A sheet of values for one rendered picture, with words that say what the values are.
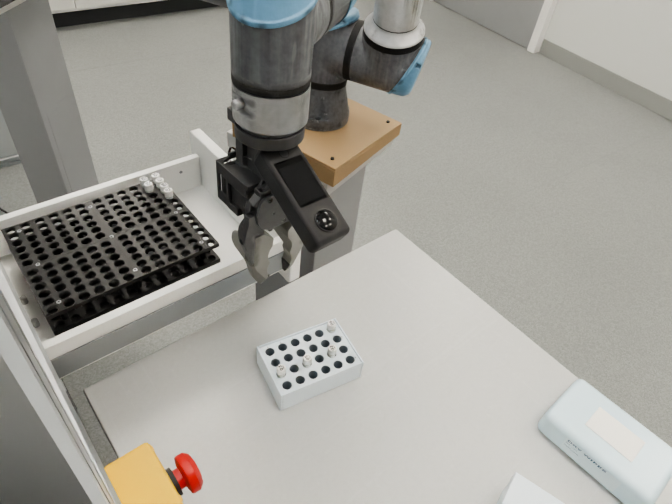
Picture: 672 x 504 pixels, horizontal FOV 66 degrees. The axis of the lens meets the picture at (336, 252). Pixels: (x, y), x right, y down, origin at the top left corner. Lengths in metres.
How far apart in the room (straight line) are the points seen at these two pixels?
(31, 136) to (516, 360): 1.37
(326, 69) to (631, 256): 1.73
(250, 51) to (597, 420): 0.61
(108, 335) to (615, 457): 0.63
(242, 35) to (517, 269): 1.81
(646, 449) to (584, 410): 0.08
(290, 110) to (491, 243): 1.79
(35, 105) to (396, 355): 1.18
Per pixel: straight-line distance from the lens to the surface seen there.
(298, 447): 0.70
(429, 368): 0.79
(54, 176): 1.74
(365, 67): 1.06
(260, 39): 0.47
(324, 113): 1.13
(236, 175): 0.57
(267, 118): 0.50
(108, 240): 0.75
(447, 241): 2.16
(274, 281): 1.46
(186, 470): 0.55
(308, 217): 0.51
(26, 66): 1.56
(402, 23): 1.00
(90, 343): 0.67
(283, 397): 0.69
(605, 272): 2.34
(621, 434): 0.79
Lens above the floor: 1.39
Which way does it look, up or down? 44 degrees down
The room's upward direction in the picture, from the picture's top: 8 degrees clockwise
